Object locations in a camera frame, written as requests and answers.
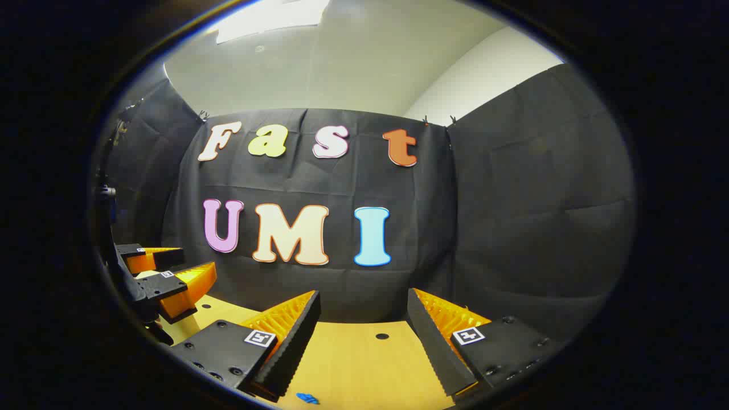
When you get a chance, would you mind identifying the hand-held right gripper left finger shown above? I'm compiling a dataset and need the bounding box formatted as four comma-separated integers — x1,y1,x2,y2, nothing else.
170,289,322,404

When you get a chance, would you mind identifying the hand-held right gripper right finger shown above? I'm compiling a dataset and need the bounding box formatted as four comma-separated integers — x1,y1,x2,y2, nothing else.
406,288,564,399

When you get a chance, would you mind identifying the black backdrop cloth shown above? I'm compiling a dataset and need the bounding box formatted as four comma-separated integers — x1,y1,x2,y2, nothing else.
94,63,637,342

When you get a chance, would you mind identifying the ceiling light panel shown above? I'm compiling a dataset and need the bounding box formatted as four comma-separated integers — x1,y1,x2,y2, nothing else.
215,0,331,44

